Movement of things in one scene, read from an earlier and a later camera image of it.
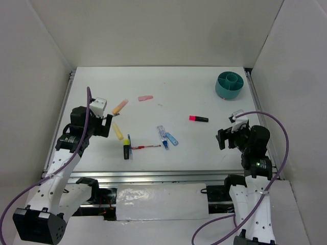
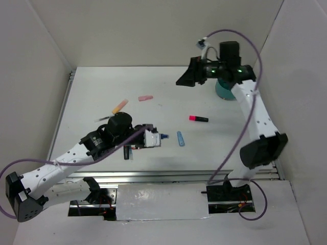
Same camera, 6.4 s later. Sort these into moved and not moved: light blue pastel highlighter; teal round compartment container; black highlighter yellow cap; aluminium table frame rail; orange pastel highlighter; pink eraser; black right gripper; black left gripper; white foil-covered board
Moved: light blue pastel highlighter; black left gripper; black right gripper
Not moved: teal round compartment container; pink eraser; orange pastel highlighter; black highlighter yellow cap; aluminium table frame rail; white foil-covered board
